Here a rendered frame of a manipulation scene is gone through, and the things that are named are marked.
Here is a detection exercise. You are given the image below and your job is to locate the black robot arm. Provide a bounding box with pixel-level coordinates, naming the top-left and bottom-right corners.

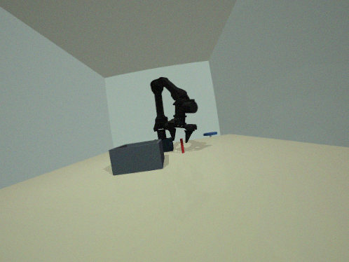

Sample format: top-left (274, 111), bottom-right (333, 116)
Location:
top-left (151, 77), bottom-right (198, 139)

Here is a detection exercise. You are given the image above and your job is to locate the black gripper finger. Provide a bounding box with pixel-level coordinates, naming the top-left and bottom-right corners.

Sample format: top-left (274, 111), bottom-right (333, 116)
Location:
top-left (166, 128), bottom-right (176, 141)
top-left (185, 130), bottom-right (195, 143)

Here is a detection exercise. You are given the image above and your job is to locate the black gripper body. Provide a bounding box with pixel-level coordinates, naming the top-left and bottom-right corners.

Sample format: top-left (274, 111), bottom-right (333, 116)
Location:
top-left (165, 113), bottom-right (197, 130)

